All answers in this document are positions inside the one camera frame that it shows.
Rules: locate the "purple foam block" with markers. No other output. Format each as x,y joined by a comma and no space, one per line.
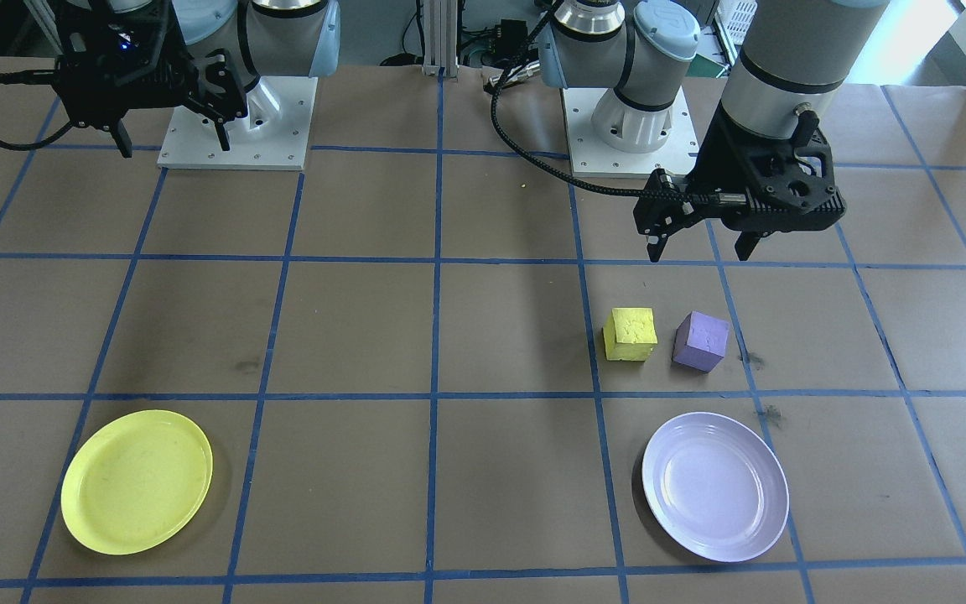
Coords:
701,344

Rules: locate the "yellow foam block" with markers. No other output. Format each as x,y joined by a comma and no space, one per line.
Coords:
630,335

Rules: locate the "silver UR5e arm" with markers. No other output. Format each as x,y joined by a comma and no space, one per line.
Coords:
282,42
793,50

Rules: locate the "white plastic basket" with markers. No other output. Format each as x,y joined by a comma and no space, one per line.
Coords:
736,21

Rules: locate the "black electronics box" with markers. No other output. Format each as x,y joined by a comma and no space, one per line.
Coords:
512,35

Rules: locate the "purple plastic plate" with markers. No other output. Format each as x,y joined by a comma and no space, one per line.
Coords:
714,486

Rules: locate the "yellow plastic plate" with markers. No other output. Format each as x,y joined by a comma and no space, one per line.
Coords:
137,482

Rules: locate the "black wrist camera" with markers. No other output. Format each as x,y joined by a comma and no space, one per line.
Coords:
118,46

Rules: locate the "white square base plate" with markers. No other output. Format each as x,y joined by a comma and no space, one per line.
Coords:
282,143
592,159

